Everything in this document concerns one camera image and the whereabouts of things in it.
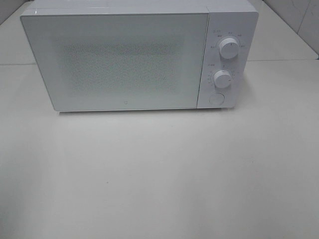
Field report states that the upper white power knob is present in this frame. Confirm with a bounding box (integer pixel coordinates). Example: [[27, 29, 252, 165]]
[[218, 37, 239, 59]]

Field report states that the white microwave door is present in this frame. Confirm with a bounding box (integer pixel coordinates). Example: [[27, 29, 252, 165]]
[[21, 13, 208, 112]]

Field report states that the round white door button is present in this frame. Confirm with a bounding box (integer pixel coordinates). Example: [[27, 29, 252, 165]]
[[209, 93, 225, 106]]

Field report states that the white microwave oven body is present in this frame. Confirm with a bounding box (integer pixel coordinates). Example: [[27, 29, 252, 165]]
[[20, 0, 259, 111]]

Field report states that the white timer knob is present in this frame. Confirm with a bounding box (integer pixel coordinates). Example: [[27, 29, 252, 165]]
[[213, 70, 232, 89]]

